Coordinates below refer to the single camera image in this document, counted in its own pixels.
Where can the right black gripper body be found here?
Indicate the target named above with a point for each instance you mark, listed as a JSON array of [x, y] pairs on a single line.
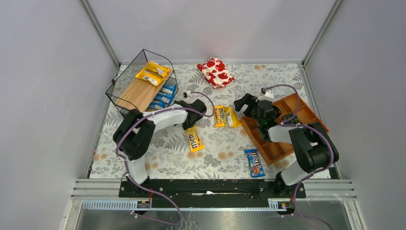
[[250, 105]]

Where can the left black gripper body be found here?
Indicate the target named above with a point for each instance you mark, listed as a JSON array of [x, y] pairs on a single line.
[[191, 120]]

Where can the yellow m&m bag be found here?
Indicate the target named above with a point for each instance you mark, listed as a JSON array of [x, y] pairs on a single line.
[[152, 77], [152, 66], [219, 116], [195, 142], [232, 118]]

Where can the blue m&m bag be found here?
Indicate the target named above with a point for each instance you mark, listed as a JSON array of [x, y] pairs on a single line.
[[157, 105], [170, 89], [255, 166], [164, 97]]

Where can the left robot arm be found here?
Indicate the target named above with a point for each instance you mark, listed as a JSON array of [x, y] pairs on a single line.
[[134, 134]]

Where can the red white floral pouch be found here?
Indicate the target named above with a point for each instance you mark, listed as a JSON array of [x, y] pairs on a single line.
[[215, 73]]

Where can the green black coiled roll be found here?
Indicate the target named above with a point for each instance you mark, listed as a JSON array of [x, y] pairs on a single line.
[[291, 119]]

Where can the floral table mat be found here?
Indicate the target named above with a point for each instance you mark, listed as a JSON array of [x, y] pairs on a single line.
[[169, 155]]

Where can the orange compartment tray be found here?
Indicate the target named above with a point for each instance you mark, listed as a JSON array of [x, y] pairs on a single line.
[[291, 127]]

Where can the black wire wooden shelf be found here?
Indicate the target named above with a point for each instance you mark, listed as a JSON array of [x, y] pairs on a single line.
[[127, 92]]

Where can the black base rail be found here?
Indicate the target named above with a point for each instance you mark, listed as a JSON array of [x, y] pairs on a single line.
[[207, 193]]

